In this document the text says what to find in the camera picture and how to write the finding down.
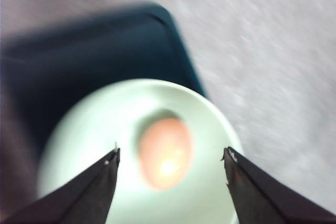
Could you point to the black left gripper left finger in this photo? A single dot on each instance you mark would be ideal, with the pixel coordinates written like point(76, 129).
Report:
point(84, 197)

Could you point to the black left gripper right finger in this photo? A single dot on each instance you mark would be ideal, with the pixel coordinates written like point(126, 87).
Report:
point(260, 198)

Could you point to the beige egg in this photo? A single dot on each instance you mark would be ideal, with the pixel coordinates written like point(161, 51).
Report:
point(165, 153)

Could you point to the green ceramic bowl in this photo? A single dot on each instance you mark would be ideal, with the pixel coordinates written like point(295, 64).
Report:
point(120, 112)

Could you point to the dark blue rectangular tray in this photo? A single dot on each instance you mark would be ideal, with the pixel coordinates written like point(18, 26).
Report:
point(46, 65)

